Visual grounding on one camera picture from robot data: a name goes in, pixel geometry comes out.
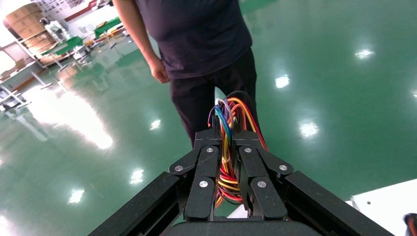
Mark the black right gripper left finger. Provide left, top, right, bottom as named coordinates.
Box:
left=169, top=128, right=222, bottom=219

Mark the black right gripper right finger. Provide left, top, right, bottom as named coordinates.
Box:
left=233, top=131, right=294, bottom=219

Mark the colourful wire bundle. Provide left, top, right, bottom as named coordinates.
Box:
left=208, top=90, right=268, bottom=209

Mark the bystander bare forearm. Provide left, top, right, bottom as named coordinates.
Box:
left=112, top=0, right=164, bottom=66

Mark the bystander bare hand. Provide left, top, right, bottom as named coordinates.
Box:
left=148, top=57, right=171, bottom=84

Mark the person in dark clothes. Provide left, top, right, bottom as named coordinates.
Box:
left=135, top=0, right=261, bottom=147

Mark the green cloth covered table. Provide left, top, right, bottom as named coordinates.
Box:
left=44, top=35, right=84, bottom=58
left=93, top=17, right=123, bottom=38

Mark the white workshop machine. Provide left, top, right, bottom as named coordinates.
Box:
left=40, top=18, right=69, bottom=45

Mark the stack of cardboard boxes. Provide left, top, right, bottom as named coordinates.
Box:
left=3, top=2, right=58, bottom=55

